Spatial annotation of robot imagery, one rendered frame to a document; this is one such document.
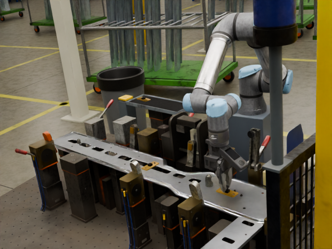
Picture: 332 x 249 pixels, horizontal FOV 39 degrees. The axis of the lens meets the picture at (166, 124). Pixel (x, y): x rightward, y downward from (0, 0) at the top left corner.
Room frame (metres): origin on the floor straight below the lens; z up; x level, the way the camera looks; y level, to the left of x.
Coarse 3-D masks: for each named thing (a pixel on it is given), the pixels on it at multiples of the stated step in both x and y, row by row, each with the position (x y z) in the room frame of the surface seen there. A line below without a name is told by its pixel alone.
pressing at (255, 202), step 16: (64, 144) 2.31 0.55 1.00; (80, 144) 2.29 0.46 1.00; (96, 144) 2.26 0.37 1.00; (112, 144) 2.24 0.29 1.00; (96, 160) 2.07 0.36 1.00; (112, 160) 2.05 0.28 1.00; (144, 160) 2.01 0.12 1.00; (160, 160) 1.99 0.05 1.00; (144, 176) 1.85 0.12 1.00; (160, 176) 1.82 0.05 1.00; (192, 176) 1.79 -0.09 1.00; (176, 192) 1.68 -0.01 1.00; (208, 192) 1.64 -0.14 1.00; (240, 192) 1.62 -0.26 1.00; (256, 192) 1.60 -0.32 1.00; (224, 208) 1.52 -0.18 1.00; (240, 208) 1.50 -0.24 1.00; (256, 208) 1.49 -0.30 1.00
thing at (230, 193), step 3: (219, 189) 1.60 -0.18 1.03; (228, 189) 1.58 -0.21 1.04; (219, 192) 1.58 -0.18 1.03; (222, 192) 1.58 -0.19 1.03; (225, 192) 1.57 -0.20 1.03; (228, 192) 1.57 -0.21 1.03; (231, 192) 1.57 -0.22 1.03; (234, 192) 1.57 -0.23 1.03; (237, 192) 1.57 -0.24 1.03; (228, 195) 1.55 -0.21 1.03; (231, 195) 1.55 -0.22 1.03; (234, 195) 1.55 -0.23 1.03
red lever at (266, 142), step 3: (267, 138) 1.78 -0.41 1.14; (270, 138) 1.79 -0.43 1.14; (264, 141) 1.78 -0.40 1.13; (267, 141) 1.77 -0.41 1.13; (264, 144) 1.76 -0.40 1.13; (267, 144) 1.77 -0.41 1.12; (261, 147) 1.76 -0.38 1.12; (264, 147) 1.76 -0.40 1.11; (261, 150) 1.75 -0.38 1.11; (261, 153) 1.74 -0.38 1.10; (252, 162) 1.72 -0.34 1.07; (252, 165) 1.71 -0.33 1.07
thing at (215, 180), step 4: (216, 176) 1.58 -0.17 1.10; (224, 176) 1.56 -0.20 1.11; (212, 180) 1.59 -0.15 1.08; (216, 180) 1.58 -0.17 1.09; (224, 180) 1.56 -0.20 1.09; (216, 184) 1.58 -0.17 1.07; (220, 184) 1.55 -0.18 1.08; (224, 184) 1.56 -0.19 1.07; (220, 188) 1.57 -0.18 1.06; (224, 188) 1.56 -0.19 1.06
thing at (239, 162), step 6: (222, 150) 1.55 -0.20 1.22; (228, 150) 1.56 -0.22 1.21; (222, 156) 1.55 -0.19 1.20; (228, 156) 1.53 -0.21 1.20; (234, 156) 1.54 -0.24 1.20; (240, 156) 1.55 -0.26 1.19; (228, 162) 1.54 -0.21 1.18; (234, 162) 1.52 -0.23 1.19; (240, 162) 1.51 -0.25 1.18; (246, 162) 1.53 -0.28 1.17; (240, 168) 1.50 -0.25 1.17
